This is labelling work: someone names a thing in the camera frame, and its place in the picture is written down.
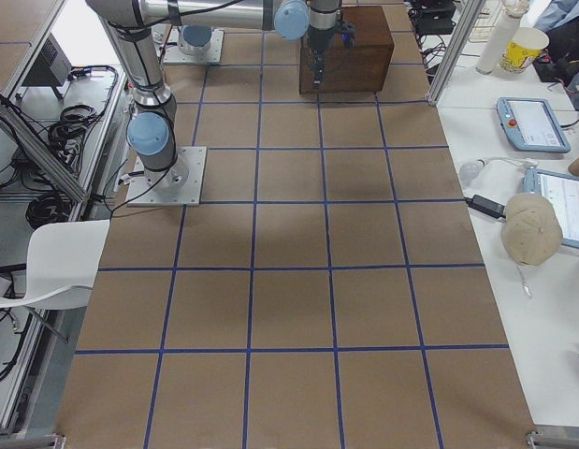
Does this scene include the dark wooden drawer cabinet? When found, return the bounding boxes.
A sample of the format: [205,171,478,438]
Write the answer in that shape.
[298,6,395,94]

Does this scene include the white plastic chair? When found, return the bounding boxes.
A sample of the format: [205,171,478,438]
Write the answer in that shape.
[0,220,110,310]

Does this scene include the grey control box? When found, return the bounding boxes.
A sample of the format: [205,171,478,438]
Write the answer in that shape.
[22,34,72,100]

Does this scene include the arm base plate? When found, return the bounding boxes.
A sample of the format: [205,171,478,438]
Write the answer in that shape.
[125,146,207,207]
[163,27,224,65]

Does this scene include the black power adapter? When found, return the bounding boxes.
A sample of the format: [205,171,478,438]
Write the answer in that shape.
[465,195,505,219]

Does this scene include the black coiled cables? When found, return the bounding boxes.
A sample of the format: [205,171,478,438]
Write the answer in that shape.
[47,104,106,162]

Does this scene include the beige baseball cap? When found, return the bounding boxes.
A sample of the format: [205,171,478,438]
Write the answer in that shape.
[501,193,563,266]

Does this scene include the blue teach pendant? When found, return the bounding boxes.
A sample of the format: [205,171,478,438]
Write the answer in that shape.
[522,168,579,250]
[496,97,572,153]

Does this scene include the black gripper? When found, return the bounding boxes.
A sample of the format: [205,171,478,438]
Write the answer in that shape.
[307,27,335,89]

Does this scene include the white paper roll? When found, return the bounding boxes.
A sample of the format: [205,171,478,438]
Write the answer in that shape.
[475,0,529,75]

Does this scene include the white light bulb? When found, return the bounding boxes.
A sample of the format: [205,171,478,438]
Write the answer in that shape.
[458,159,486,185]

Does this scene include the aluminium frame post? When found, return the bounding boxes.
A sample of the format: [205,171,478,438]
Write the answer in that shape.
[427,0,485,106]

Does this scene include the lower blue teach pendant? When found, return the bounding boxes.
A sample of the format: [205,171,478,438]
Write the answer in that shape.
[522,168,579,250]

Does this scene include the yellow paper popcorn cup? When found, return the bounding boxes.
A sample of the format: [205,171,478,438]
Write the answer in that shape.
[499,27,549,73]

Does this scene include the upper blue teach pendant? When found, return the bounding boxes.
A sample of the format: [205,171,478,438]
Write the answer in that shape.
[496,97,572,153]

